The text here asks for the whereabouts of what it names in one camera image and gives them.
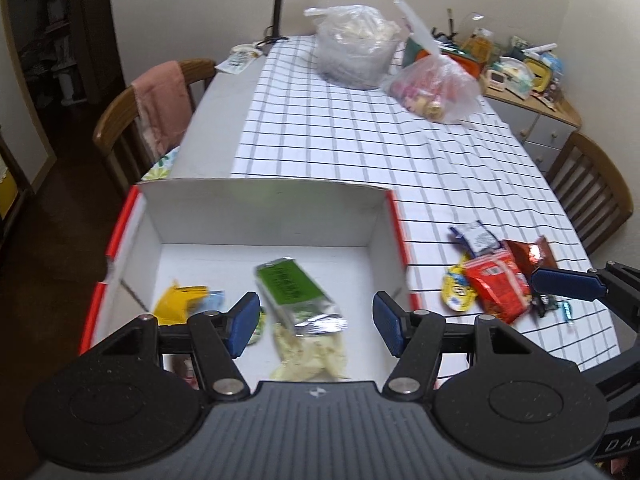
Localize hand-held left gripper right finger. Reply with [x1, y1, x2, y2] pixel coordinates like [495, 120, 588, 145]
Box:
[372, 291, 578, 401]

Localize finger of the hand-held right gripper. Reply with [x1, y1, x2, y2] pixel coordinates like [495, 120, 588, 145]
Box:
[531, 261, 640, 333]

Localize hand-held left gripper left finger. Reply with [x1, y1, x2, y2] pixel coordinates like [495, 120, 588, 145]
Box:
[81, 292, 262, 402]

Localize black snack packet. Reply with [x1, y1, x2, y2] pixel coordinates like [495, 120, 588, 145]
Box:
[530, 290, 576, 322]

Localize brown red snack packet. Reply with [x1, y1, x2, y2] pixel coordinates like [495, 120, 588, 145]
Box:
[502, 236, 558, 273]

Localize green silver snack packet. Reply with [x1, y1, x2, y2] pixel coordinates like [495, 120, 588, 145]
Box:
[255, 257, 348, 341]

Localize red cardboard box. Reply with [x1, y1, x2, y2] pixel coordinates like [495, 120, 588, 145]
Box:
[79, 177, 413, 386]

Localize pale yellow snack bag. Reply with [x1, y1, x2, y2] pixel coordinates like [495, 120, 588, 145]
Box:
[270, 325, 351, 381]

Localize red checkered snack packet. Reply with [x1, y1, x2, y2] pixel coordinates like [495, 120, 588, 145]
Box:
[462, 251, 533, 325]

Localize yellow snack packet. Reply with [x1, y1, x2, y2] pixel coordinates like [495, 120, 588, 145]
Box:
[152, 280, 211, 326]

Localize yellow jelly cup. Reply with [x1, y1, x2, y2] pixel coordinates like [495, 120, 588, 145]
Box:
[441, 264, 480, 312]

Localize navy white snack packet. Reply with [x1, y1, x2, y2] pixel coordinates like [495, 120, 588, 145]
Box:
[448, 221, 502, 256]

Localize wooden slatted chair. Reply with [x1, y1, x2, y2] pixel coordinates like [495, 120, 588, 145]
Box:
[545, 131, 635, 256]

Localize grey corner cabinet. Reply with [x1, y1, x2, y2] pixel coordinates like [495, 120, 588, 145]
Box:
[482, 85, 583, 171]

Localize floral seat cushion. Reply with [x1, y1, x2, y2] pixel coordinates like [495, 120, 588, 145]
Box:
[141, 146, 181, 181]

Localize checkered tablecloth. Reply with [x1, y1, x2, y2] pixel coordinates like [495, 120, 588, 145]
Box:
[229, 35, 621, 376]

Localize yellow box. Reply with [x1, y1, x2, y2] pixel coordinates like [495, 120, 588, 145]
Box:
[522, 57, 553, 93]

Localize white tissue box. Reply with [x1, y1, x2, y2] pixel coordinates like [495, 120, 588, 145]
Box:
[497, 57, 536, 98]

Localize blue box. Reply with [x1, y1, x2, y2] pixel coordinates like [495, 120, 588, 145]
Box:
[537, 50, 566, 86]

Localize pink plastic bag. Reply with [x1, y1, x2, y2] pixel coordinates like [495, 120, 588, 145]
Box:
[384, 0, 485, 125]

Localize pink towel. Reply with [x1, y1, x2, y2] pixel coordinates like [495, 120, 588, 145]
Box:
[131, 61, 193, 158]

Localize wooden chair with towel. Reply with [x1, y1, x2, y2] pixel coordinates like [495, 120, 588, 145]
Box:
[93, 58, 217, 196]

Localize orange container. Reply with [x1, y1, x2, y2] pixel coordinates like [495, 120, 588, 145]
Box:
[402, 35, 483, 78]

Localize clear jar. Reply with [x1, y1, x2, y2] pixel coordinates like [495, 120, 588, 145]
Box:
[462, 12, 496, 61]

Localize white paper packet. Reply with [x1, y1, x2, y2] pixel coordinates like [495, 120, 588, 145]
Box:
[216, 42, 266, 75]

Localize clear plastic bag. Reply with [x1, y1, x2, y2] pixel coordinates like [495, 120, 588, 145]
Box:
[304, 5, 408, 91]

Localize pen holder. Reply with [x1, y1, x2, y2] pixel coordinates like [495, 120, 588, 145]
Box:
[432, 7, 458, 46]

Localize grey desk lamp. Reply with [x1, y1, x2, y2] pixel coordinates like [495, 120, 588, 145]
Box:
[265, 0, 371, 48]

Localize dark bookshelf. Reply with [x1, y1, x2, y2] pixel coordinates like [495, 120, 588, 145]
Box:
[10, 0, 121, 106]

